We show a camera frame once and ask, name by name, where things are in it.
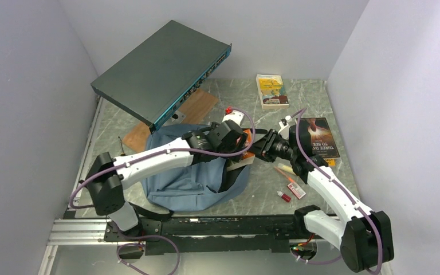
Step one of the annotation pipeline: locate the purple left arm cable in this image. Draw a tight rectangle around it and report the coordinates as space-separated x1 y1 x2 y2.
68 107 257 275

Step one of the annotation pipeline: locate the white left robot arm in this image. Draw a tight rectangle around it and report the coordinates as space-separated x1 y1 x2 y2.
82 120 250 241

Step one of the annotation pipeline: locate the orange green cover book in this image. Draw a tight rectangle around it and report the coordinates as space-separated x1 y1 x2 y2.
226 129 255 172

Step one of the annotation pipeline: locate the yellow highlighter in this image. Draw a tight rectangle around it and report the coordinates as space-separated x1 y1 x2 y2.
277 163 295 175

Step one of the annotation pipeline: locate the aluminium frame rail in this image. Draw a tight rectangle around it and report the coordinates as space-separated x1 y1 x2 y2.
37 216 394 275

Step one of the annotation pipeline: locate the blue backpack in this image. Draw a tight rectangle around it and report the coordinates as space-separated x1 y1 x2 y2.
128 124 252 223

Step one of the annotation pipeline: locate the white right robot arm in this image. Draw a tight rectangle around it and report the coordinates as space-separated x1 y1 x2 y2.
249 125 395 272

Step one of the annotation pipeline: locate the yellow cover book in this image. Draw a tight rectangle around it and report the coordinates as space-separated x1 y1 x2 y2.
256 74 289 110

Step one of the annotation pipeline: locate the black yellow screwdriver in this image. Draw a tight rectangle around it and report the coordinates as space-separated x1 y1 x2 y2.
117 136 125 156

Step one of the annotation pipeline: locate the grey network switch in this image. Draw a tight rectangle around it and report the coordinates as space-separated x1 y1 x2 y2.
91 20 231 133

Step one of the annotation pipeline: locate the yellow bottom book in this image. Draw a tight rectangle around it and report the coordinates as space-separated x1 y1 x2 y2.
324 159 336 167

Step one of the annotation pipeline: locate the wooden board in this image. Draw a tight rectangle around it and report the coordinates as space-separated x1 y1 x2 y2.
122 89 218 153

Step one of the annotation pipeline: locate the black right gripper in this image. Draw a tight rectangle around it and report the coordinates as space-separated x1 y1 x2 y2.
244 129 296 163

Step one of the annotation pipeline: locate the dark cover book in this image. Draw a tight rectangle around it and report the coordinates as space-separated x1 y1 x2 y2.
300 117 340 159

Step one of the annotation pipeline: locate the red white eraser box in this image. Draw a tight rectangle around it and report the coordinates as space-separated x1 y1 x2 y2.
287 182 306 199

